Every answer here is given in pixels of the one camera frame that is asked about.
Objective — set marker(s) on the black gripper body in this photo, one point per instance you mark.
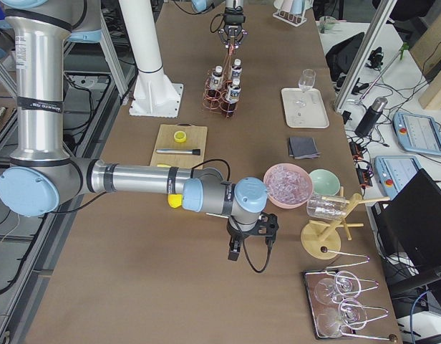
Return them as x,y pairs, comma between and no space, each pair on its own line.
233,20
235,236

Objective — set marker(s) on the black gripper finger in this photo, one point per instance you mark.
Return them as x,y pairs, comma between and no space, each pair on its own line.
234,249
233,40

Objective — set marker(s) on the copper wire bottle basket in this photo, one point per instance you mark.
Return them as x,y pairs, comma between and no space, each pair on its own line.
218,104

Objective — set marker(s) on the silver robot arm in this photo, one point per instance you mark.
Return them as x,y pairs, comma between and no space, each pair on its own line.
42,175

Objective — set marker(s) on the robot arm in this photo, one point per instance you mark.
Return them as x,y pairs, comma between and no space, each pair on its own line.
231,6

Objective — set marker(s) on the pink bowl with ice cubes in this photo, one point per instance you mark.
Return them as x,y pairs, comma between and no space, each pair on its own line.
289,186

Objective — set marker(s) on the wooden cup tree stand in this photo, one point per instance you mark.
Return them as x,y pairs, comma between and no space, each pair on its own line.
320,238

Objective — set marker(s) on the clear glass jar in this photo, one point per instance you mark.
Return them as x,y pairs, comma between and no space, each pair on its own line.
326,207

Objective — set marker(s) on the white rack with cups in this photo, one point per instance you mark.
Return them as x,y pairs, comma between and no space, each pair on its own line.
291,11

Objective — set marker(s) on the mint green bowl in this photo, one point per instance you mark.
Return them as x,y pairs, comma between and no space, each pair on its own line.
325,182

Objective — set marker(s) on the yellow lemon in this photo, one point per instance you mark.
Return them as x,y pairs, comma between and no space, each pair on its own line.
175,200

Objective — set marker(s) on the clear wine glass upright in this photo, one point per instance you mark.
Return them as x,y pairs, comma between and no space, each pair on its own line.
306,83

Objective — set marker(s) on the dark grey folded cloth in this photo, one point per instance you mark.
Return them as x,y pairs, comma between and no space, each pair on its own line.
302,147

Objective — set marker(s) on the white rectangular tray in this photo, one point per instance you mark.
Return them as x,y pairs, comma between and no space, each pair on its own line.
304,109

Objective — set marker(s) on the clear hanging wine glass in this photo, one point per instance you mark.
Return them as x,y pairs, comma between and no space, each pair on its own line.
337,287
348,317

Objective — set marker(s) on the bamboo cutting board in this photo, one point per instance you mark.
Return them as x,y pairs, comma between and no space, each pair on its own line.
195,139

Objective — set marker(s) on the yellow lemon squeezer cup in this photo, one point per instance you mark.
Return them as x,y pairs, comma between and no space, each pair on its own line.
180,136

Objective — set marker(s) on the black mirrored tray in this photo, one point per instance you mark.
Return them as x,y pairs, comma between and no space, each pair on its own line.
310,280

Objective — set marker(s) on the blue teach pendant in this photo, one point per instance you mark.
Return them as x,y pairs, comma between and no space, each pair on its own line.
417,133
394,172

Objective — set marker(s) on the black thermos bottle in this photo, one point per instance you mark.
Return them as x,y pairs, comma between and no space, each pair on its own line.
371,117

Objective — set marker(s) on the black laptop monitor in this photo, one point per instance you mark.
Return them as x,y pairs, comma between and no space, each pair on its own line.
411,223

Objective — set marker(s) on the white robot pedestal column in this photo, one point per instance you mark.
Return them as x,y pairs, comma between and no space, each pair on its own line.
154,94

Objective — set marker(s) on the wire wine glass rack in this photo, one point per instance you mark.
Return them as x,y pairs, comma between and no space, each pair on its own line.
366,285

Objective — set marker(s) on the aluminium frame post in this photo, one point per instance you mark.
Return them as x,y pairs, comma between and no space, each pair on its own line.
379,19

